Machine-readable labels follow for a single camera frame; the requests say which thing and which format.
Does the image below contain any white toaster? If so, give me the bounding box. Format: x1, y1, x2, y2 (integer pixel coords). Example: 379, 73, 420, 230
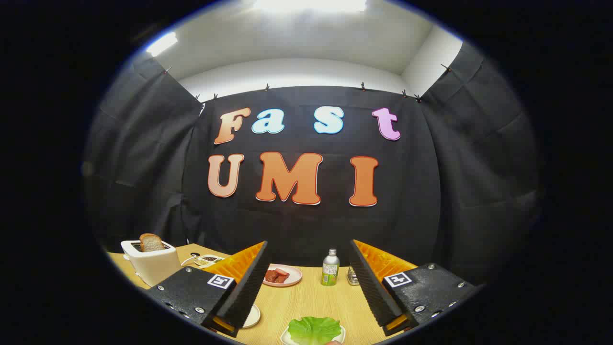
121, 238, 182, 287

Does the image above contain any white round plate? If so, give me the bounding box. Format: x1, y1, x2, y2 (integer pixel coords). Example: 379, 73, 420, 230
242, 304, 261, 329

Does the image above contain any black backdrop cloth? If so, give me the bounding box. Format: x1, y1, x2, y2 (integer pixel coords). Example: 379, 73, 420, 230
84, 43, 544, 288

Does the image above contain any ceiling light panel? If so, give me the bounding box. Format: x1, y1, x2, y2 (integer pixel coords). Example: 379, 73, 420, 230
146, 32, 178, 57
254, 0, 367, 12

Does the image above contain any pink plate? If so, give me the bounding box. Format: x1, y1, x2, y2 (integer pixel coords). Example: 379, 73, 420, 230
262, 264, 303, 288

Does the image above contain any white divided seasoning tray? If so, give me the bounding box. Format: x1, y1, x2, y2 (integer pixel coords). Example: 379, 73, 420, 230
194, 254, 225, 268

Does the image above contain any green lettuce leaf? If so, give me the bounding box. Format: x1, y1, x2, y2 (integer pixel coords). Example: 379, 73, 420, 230
287, 316, 342, 345

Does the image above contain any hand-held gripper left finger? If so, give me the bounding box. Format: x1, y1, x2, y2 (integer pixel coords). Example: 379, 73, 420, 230
146, 241, 269, 338

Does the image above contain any green label metal bottle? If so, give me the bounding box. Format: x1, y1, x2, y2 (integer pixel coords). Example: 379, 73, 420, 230
321, 249, 340, 287

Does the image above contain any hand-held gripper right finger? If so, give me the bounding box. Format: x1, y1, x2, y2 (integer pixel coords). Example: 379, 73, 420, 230
350, 240, 482, 337

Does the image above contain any white square dish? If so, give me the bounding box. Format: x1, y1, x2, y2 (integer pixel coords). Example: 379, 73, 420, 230
280, 325, 346, 345

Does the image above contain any toasted bread slice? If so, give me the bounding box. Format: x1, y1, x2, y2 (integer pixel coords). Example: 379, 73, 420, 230
139, 233, 166, 253

